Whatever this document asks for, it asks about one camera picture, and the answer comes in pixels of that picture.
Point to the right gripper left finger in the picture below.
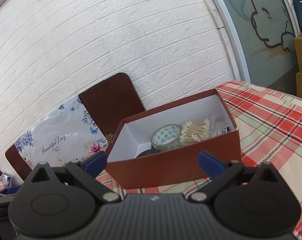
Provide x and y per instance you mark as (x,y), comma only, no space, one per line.
(83,175)

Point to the red plaid bedsheet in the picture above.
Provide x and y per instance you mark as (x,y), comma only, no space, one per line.
(265,125)

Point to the green white small packet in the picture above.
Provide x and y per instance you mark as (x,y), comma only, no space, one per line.
(223,129)

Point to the cotton swabs bag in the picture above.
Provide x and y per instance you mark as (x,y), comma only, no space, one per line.
(195,132)

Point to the red cardboard box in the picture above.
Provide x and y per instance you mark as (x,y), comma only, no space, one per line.
(133,136)

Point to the dark brown headboard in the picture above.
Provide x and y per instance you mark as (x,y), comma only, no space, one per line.
(108,102)

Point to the black tape roll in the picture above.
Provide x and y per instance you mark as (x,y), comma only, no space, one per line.
(148,152)

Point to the clear packing tape roll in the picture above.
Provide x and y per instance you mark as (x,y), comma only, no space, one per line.
(166,138)

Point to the cartoon painted door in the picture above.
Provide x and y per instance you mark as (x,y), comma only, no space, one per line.
(266,33)

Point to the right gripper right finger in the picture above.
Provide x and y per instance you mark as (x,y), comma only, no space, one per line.
(223,174)

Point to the blue tissue pack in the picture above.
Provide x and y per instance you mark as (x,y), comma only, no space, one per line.
(10,190)

